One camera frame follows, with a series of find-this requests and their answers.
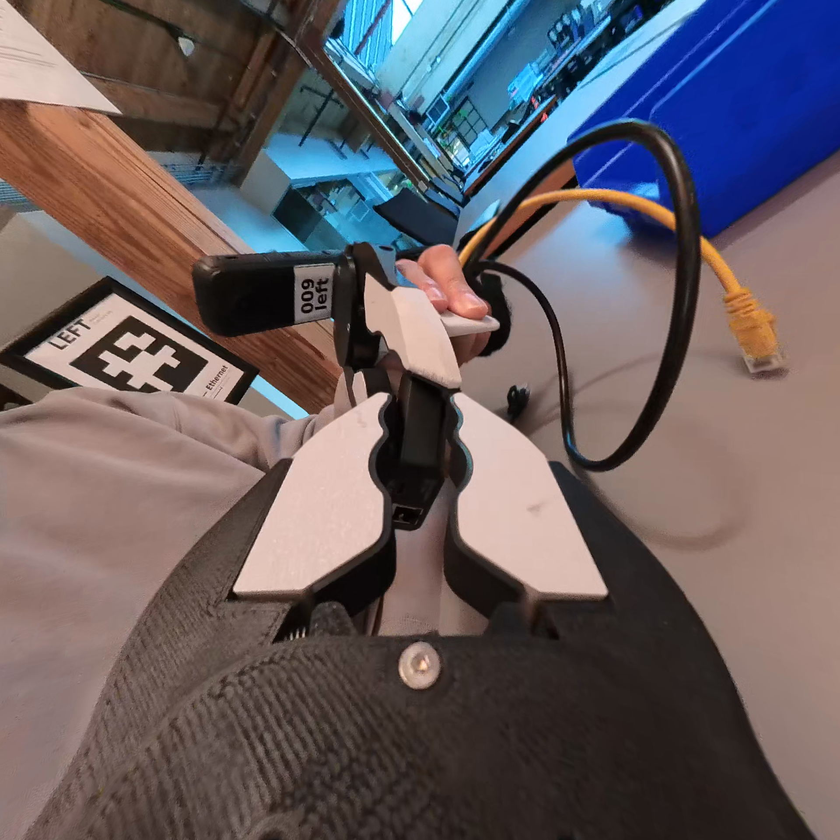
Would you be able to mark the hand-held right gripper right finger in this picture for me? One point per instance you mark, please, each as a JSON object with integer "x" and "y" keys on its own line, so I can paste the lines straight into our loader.
{"x": 525, "y": 518}

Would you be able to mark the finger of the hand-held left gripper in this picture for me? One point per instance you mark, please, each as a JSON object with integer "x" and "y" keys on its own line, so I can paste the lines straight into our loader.
{"x": 352, "y": 392}
{"x": 413, "y": 334}

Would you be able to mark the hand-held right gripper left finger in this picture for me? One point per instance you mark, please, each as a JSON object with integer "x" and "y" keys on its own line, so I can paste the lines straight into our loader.
{"x": 321, "y": 512}

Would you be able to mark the black network splitter box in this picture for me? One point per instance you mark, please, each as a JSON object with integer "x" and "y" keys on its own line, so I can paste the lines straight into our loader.
{"x": 417, "y": 433}

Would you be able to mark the person's left hand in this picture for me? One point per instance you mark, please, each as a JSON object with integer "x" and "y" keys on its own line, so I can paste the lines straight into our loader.
{"x": 446, "y": 275}

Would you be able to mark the black framed marker sign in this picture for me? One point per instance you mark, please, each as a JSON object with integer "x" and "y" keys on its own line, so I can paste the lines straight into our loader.
{"x": 131, "y": 354}

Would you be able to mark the white paper sheet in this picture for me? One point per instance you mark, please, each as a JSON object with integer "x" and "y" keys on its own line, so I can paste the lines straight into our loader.
{"x": 39, "y": 65}

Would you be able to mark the blue plastic bin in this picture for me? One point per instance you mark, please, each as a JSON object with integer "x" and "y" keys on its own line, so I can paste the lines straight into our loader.
{"x": 754, "y": 98}

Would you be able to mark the wooden post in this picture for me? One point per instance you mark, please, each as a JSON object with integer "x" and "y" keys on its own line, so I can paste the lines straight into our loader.
{"x": 164, "y": 216}

